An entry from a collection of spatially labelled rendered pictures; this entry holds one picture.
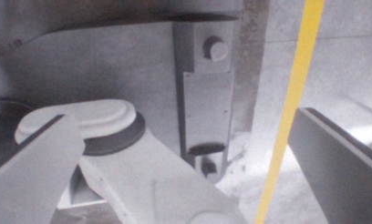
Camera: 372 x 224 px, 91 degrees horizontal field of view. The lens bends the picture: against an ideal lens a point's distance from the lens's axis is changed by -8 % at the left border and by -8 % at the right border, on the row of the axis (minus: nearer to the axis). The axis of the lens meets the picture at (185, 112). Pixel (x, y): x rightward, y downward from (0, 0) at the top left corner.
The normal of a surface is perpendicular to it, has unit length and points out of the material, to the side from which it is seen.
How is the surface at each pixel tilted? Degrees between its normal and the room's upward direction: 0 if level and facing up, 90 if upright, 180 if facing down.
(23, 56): 0
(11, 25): 0
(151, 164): 90
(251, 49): 0
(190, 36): 45
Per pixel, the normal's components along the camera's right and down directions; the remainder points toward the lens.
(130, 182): -0.04, -0.86
